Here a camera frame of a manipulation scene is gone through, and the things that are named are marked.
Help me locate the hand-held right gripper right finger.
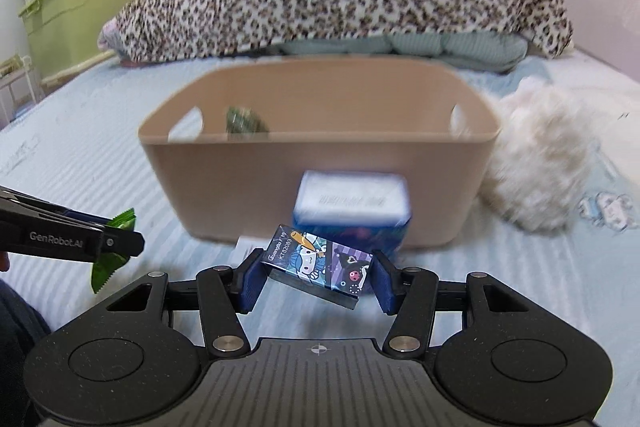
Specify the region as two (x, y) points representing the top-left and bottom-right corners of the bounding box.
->
(372, 251), (538, 356)

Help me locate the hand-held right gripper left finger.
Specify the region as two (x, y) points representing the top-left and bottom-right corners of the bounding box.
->
(105, 248), (269, 358)

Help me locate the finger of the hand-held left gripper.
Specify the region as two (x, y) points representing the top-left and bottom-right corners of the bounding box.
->
(0, 187), (114, 229)
(101, 229), (146, 259)

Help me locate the green snack wrapper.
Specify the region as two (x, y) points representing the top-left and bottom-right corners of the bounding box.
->
(90, 208), (137, 294)

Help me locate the cartoon printed small box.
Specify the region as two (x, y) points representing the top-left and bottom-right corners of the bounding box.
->
(261, 224), (379, 311)

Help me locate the beige plastic basket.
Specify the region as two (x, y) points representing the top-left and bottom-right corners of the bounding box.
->
(138, 58), (502, 251)

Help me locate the light blue printed bed sheet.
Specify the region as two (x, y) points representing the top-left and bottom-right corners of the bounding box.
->
(0, 47), (640, 360)

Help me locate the blue and white box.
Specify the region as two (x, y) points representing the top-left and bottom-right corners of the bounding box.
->
(292, 170), (414, 258)

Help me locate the person's dark clothing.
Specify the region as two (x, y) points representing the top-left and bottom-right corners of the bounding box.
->
(0, 279), (54, 427)

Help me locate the green patterned packet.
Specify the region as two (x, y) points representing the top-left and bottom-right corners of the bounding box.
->
(224, 106), (271, 136)

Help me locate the green plastic storage bin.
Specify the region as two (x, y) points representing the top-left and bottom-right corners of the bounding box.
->
(18, 0), (151, 86)

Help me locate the white fluffy plush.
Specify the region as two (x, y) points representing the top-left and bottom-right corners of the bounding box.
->
(480, 77), (609, 235)

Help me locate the teal striped pillow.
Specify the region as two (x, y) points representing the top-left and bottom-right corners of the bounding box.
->
(272, 29), (529, 74)

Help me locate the white wire rack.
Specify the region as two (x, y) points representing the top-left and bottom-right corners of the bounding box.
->
(0, 54), (47, 128)

